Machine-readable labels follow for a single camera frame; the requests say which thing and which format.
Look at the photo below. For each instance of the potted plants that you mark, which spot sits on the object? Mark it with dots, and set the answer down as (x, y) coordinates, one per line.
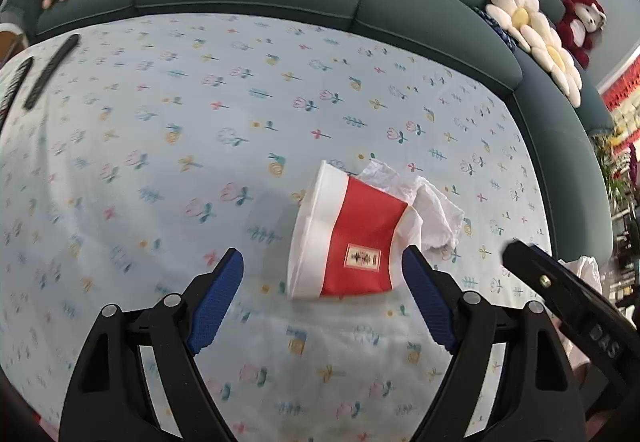
(617, 177)

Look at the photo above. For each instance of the red and white pouch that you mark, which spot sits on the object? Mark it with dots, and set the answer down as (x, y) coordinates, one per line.
(365, 227)

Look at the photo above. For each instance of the black remote control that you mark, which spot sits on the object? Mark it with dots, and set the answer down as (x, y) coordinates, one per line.
(52, 70)
(15, 85)

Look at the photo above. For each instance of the white plastic bag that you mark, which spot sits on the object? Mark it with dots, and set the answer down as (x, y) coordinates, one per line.
(587, 269)

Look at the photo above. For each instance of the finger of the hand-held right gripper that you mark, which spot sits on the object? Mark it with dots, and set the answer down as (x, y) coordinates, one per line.
(545, 272)

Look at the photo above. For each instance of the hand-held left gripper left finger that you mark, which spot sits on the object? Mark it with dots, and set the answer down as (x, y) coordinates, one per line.
(215, 302)

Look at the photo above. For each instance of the white crumpled tissue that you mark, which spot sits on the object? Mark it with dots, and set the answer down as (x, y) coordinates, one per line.
(435, 212)

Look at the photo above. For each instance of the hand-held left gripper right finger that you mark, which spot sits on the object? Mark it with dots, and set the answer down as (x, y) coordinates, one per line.
(430, 302)

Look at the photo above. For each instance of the red plush toy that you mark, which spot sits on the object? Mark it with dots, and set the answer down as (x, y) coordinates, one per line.
(575, 30)

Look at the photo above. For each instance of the floral light blue tablecloth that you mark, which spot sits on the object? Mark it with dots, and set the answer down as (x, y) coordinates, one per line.
(150, 147)

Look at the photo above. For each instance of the white flower cushion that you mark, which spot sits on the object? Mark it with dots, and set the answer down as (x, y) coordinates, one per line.
(520, 12)
(555, 57)

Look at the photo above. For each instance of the blue knit item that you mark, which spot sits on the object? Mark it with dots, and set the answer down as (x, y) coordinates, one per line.
(495, 25)

